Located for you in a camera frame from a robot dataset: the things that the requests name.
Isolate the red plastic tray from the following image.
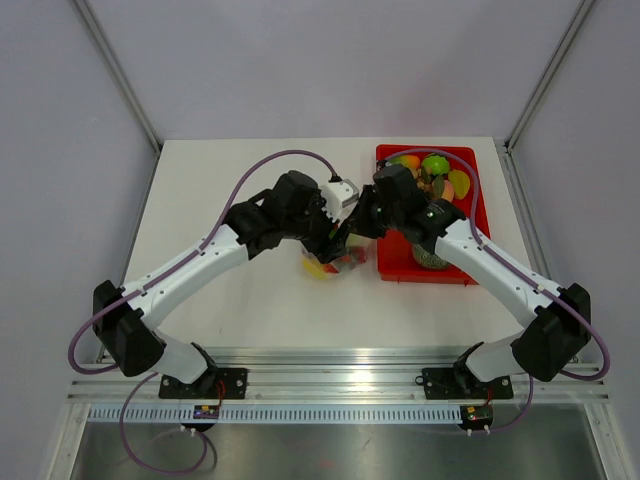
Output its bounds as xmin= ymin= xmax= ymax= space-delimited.
xmin=375 ymin=144 xmax=490 ymax=285

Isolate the yellow mango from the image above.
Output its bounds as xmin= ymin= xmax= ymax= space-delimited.
xmin=302 ymin=258 xmax=337 ymax=280

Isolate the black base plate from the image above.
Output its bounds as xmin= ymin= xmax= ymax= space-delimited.
xmin=414 ymin=367 xmax=514 ymax=400
xmin=159 ymin=367 xmax=249 ymax=400

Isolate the aluminium frame post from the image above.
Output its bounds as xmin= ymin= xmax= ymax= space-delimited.
xmin=70 ymin=0 xmax=163 ymax=158
xmin=505 ymin=0 xmax=599 ymax=154

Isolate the right aluminium frame post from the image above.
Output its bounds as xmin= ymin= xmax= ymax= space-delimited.
xmin=505 ymin=0 xmax=599 ymax=154

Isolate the yellow star fruit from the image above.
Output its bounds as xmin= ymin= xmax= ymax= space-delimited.
xmin=447 ymin=170 xmax=471 ymax=200

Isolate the left aluminium frame post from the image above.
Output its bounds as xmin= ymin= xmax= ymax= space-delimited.
xmin=70 ymin=0 xmax=163 ymax=158

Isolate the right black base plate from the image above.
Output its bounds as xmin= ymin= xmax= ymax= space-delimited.
xmin=414 ymin=367 xmax=514 ymax=400

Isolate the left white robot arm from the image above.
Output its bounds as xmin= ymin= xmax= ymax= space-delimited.
xmin=93 ymin=170 xmax=359 ymax=398

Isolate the pink red grape bunch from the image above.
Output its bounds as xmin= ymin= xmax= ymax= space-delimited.
xmin=344 ymin=246 xmax=369 ymax=265

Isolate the tan longan bunch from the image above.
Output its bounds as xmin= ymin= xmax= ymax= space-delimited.
xmin=411 ymin=167 xmax=435 ymax=195

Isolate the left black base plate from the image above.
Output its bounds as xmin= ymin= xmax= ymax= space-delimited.
xmin=159 ymin=367 xmax=249 ymax=400

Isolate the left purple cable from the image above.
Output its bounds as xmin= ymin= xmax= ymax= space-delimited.
xmin=67 ymin=149 xmax=344 ymax=474

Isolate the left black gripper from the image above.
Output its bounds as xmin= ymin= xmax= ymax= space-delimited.
xmin=283 ymin=190 xmax=352 ymax=263

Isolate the green leafy vegetable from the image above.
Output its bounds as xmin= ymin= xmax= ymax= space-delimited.
xmin=421 ymin=153 xmax=450 ymax=176

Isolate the aluminium rail beam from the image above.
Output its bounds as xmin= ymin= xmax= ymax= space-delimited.
xmin=66 ymin=347 xmax=610 ymax=405

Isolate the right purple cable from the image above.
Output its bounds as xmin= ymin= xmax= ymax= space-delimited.
xmin=374 ymin=148 xmax=612 ymax=436

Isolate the white slotted cable duct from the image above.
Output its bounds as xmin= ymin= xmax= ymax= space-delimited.
xmin=88 ymin=403 xmax=462 ymax=425

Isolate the purple cable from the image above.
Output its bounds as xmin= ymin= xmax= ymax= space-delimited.
xmin=67 ymin=149 xmax=344 ymax=474
xmin=374 ymin=148 xmax=612 ymax=436

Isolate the peach fruit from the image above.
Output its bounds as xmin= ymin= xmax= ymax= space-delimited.
xmin=389 ymin=154 xmax=421 ymax=171

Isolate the clear zip top bag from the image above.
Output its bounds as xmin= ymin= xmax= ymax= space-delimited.
xmin=301 ymin=235 xmax=374 ymax=280

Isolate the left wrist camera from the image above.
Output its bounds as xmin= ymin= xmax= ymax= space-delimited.
xmin=320 ymin=179 xmax=360 ymax=221

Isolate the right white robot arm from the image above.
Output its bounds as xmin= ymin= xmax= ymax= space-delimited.
xmin=346 ymin=165 xmax=592 ymax=396

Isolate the green netted melon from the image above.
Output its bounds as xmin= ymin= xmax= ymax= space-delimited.
xmin=411 ymin=244 xmax=450 ymax=270

